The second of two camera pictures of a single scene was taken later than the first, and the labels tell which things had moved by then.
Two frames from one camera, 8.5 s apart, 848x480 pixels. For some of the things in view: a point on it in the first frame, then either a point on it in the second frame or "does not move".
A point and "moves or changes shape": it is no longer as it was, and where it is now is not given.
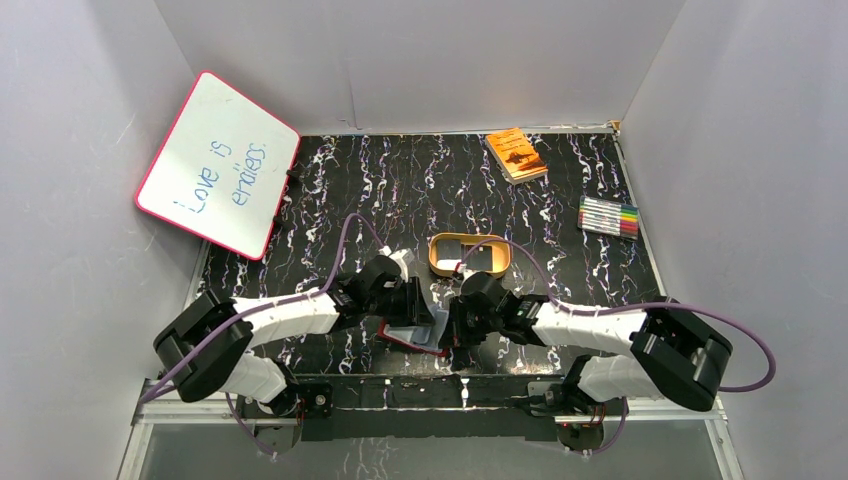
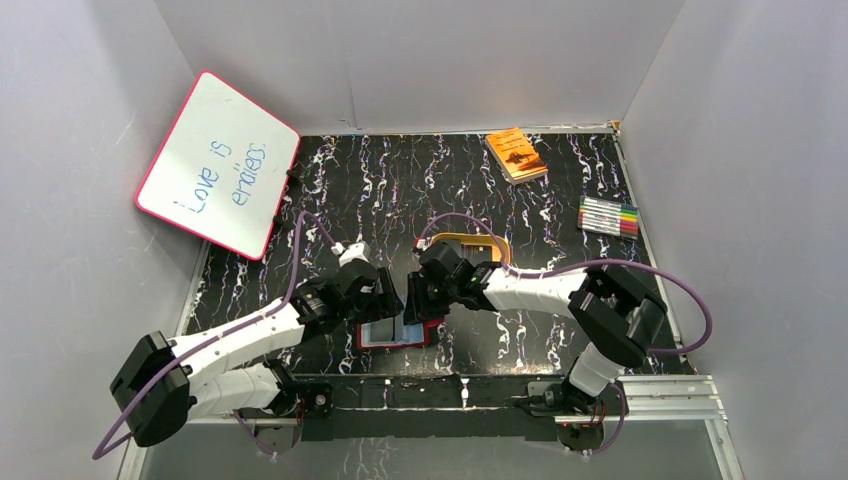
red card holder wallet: x=430 y=338 moves or changes shape
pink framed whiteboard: x=221 y=168 does not move
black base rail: x=410 y=408 does not move
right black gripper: x=456 y=334 to x=416 y=308
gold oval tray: x=479 y=252 does not move
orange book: x=516 y=155 does not move
